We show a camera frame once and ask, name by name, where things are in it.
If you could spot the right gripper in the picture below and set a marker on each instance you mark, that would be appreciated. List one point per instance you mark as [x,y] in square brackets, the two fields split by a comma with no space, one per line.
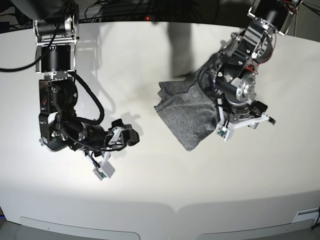
[97,141]

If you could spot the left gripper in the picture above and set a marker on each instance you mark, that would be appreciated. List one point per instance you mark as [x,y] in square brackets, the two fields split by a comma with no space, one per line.
[251,115]

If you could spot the grey heather long-sleeve shirt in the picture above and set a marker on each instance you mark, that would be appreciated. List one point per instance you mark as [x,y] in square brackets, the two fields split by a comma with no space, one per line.
[186,108]

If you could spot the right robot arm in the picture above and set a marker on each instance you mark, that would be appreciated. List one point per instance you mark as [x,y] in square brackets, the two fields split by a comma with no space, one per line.
[56,27]

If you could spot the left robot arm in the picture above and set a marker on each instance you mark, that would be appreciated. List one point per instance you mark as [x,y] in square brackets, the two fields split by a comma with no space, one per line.
[229,79]

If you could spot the black power strip red light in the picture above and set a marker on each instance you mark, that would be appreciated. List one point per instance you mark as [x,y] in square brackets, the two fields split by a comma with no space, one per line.
[94,15]

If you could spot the white label sticker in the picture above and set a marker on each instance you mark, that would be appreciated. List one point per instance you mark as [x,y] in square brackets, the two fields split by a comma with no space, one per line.
[307,214]

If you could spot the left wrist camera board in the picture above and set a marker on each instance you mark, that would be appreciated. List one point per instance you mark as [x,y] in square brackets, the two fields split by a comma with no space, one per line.
[223,132]

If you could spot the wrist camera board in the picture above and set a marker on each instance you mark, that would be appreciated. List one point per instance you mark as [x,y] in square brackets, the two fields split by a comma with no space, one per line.
[223,132]
[105,170]

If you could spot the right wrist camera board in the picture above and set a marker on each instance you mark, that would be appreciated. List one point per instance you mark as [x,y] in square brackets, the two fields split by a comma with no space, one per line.
[105,170]

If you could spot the metal stand frame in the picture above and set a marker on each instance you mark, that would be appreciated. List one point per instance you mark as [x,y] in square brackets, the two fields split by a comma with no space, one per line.
[307,24]

